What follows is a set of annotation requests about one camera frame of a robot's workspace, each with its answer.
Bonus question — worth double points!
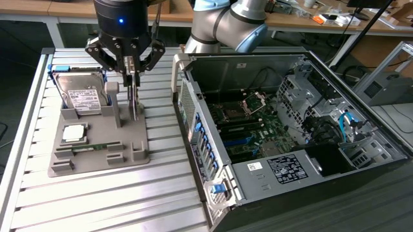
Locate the grey equipment cabinet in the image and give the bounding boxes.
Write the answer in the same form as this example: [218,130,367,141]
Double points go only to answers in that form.
[353,70,413,107]

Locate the white small box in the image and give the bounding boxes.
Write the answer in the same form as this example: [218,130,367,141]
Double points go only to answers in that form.
[335,15,363,27]

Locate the wooden desk with white legs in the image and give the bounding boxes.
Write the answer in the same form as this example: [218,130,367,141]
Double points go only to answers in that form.
[0,0,194,48]

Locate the black stand pole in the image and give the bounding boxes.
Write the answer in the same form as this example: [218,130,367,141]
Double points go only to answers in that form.
[331,0,399,72]

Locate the silver CPU chip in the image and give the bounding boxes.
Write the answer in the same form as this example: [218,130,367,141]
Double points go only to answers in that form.
[62,124,89,143]

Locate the black RAM stick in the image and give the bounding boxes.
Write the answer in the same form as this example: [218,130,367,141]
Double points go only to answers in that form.
[218,120,265,133]

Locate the aluminium profile frame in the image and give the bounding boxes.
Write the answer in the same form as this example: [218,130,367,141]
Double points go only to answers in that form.
[380,41,413,73]

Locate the grey plastic parts rack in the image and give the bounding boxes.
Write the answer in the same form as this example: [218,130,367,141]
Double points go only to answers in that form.
[47,81,151,179]

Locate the black monitor stand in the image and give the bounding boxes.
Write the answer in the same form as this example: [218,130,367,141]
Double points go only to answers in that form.
[347,0,371,21]

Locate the blue SATA wire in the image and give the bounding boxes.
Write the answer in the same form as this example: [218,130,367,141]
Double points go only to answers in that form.
[339,110,357,145]

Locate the silver metal disk bay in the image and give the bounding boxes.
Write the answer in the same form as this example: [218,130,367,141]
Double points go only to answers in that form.
[339,134,396,170]

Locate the brown cardboard box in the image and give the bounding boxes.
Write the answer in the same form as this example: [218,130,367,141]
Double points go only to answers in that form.
[149,0,171,14]

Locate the grey power supply unit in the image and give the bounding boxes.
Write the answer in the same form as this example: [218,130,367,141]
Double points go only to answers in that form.
[230,149,324,201]

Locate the open PC case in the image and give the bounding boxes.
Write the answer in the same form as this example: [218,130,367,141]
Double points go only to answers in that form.
[170,47,413,232]

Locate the silver hard disk drive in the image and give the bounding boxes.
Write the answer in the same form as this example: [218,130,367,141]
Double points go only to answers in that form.
[51,69,110,116]

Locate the blue disk caddy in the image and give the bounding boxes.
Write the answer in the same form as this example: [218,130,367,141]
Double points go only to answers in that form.
[47,64,113,109]

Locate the green motherboard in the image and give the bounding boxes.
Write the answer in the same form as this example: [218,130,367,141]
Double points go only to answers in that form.
[206,100,300,164]

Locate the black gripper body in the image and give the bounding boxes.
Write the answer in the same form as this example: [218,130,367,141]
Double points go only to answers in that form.
[94,0,153,58]

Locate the CPU socket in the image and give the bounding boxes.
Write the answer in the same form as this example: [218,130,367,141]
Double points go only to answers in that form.
[220,102,249,121]

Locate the graphics card with metal bracket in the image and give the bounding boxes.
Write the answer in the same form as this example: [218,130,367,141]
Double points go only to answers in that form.
[125,56,145,121]

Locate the black wire bundle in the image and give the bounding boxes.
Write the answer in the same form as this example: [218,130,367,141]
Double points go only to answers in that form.
[301,116,343,145]

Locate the green RAM stick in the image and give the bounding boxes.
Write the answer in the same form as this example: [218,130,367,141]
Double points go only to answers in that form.
[71,143,110,152]

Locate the wooden desk with clutter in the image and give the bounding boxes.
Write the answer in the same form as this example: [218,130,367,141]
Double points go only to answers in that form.
[266,0,413,49]

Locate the folded brown cardboard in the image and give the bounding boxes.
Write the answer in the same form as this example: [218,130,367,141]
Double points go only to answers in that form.
[389,2,413,27]

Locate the metal socket cover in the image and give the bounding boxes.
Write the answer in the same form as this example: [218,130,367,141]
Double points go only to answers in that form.
[242,91,269,114]

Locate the grey metal device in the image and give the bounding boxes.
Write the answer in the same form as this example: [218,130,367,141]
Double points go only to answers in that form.
[270,1,294,14]

